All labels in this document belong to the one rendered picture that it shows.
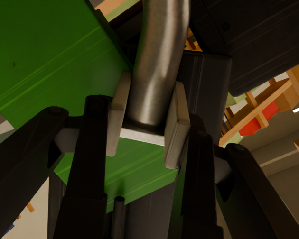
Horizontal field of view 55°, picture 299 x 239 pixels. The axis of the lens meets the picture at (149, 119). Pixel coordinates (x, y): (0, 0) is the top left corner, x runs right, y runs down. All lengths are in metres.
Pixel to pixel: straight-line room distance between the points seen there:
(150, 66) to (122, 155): 0.10
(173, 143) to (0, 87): 0.16
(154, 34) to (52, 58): 0.09
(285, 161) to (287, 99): 3.76
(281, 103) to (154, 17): 4.04
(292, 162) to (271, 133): 2.09
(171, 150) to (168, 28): 0.07
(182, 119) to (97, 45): 0.10
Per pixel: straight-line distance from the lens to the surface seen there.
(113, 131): 0.15
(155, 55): 0.18
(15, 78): 0.25
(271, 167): 7.79
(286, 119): 9.62
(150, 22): 0.18
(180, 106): 0.17
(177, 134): 0.15
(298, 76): 1.03
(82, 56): 0.23
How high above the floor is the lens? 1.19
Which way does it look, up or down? 6 degrees up
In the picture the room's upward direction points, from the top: 149 degrees clockwise
